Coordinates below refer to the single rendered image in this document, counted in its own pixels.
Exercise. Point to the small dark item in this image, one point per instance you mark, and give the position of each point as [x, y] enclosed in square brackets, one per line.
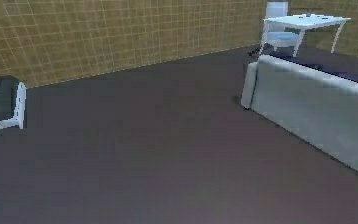
[308, 14]

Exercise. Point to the black and white cabinet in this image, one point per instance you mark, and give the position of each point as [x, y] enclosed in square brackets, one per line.
[2, 100]

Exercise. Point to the white chair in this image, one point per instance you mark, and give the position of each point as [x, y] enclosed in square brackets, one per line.
[277, 23]

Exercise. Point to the white table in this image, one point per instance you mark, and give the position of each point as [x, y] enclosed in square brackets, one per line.
[307, 21]

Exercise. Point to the pale grey sofa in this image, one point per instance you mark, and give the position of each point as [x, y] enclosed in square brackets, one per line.
[307, 100]

